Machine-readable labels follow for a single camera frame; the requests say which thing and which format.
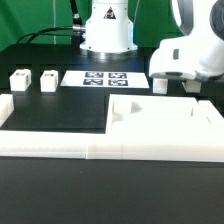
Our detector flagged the black cables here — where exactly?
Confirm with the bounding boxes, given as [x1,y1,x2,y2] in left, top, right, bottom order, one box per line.
[16,0,88,44]

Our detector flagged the white square table top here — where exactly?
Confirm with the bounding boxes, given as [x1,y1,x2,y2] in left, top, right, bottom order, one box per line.
[106,94,211,133]

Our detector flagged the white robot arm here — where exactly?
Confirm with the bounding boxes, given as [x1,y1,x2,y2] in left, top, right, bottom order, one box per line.
[80,0,224,81]

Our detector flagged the white U-shaped obstacle fence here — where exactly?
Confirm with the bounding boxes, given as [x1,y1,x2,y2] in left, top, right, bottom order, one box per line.
[0,94,224,162]

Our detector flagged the white sheet with markers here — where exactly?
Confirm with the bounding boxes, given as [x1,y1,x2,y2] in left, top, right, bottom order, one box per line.
[61,70,149,89]

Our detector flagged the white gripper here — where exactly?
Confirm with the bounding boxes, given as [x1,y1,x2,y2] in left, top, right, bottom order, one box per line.
[149,36,224,81]

